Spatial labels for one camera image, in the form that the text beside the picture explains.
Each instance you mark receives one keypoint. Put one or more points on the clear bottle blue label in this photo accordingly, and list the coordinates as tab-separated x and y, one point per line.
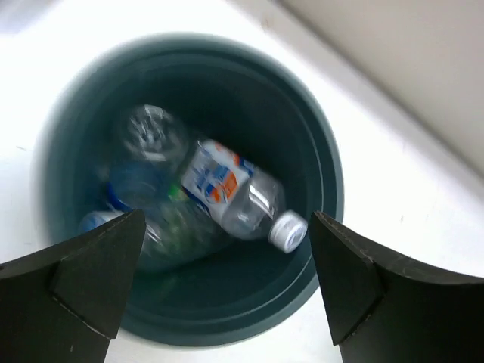
131	185

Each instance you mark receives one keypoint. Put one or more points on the clear bottle orange white label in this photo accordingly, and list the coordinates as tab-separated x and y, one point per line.
241	198

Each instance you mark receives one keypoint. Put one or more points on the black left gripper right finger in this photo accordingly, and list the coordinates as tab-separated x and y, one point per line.
383	306

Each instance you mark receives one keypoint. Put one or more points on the green plastic soda bottle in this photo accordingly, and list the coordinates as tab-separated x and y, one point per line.
178	232

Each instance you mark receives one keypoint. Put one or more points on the dark teal plastic bin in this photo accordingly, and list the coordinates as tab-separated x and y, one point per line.
225	91

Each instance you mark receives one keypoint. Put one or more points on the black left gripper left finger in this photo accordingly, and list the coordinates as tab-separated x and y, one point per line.
65	303

